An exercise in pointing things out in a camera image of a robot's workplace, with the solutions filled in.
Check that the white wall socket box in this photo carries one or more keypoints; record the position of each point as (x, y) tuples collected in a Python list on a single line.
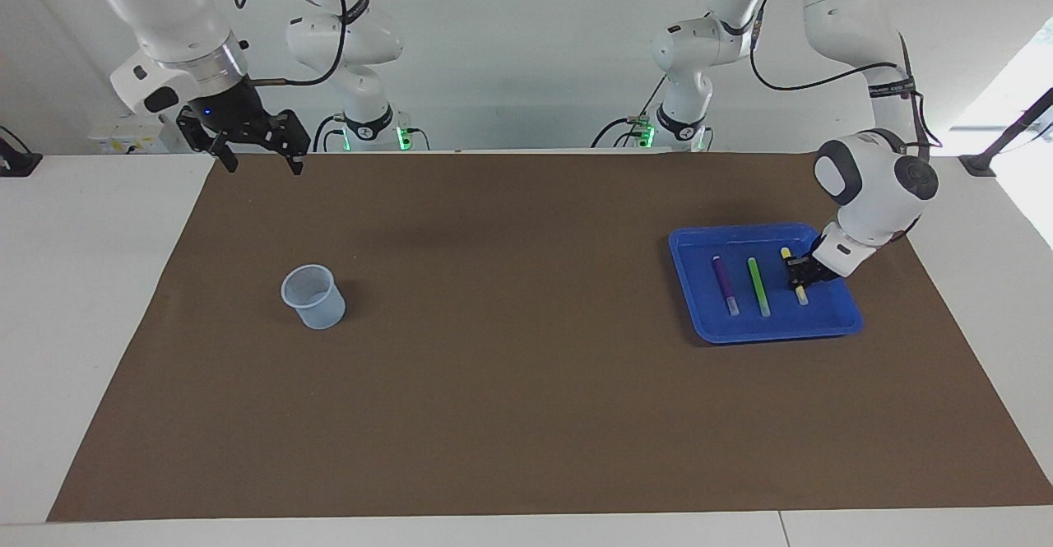
[(123, 140)]

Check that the blue plastic tray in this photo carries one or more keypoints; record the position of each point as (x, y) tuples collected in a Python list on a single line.
[(814, 321)]

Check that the translucent plastic cup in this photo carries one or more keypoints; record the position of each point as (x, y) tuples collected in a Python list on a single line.
[(317, 308)]

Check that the brown table mat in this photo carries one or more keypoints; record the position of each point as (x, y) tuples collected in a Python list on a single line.
[(526, 382)]

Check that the green pen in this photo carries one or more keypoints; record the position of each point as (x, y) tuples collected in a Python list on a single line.
[(758, 284)]

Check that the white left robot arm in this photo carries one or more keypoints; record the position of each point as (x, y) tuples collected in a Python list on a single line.
[(864, 177)]

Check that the black stand with pole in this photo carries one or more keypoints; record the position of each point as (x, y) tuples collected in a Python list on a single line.
[(979, 164)]

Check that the black table clamp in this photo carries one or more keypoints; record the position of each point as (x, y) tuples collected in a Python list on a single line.
[(20, 164)]

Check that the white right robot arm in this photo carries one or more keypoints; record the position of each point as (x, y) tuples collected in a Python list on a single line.
[(164, 4)]

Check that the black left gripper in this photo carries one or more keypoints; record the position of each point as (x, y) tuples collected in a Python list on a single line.
[(817, 267)]

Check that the purple pen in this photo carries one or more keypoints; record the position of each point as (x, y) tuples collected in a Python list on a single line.
[(725, 284)]

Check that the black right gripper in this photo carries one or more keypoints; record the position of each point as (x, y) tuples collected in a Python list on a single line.
[(226, 111)]

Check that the yellow pen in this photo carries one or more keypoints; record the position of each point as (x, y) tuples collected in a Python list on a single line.
[(802, 295)]

